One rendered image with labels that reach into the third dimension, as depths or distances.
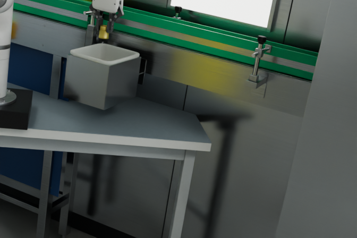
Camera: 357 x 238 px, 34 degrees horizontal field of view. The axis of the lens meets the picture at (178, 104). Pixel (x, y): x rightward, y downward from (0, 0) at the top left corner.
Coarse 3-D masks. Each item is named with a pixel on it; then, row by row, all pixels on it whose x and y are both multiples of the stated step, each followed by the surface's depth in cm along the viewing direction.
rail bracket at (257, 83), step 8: (264, 40) 190; (256, 48) 191; (264, 48) 197; (256, 56) 191; (256, 64) 192; (256, 72) 193; (248, 80) 194; (256, 80) 193; (264, 80) 200; (256, 88) 193; (264, 88) 203; (256, 96) 205
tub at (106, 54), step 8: (80, 48) 207; (88, 48) 211; (96, 48) 216; (104, 48) 219; (112, 48) 218; (120, 48) 217; (80, 56) 199; (88, 56) 198; (96, 56) 217; (104, 56) 220; (112, 56) 219; (120, 56) 217; (128, 56) 207; (136, 56) 211; (104, 64) 197; (112, 64) 199
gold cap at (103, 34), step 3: (102, 27) 205; (105, 27) 205; (99, 30) 206; (102, 30) 205; (105, 30) 205; (99, 33) 206; (102, 33) 205; (105, 33) 205; (108, 33) 207; (99, 36) 206; (102, 36) 206; (105, 36) 206; (108, 36) 207
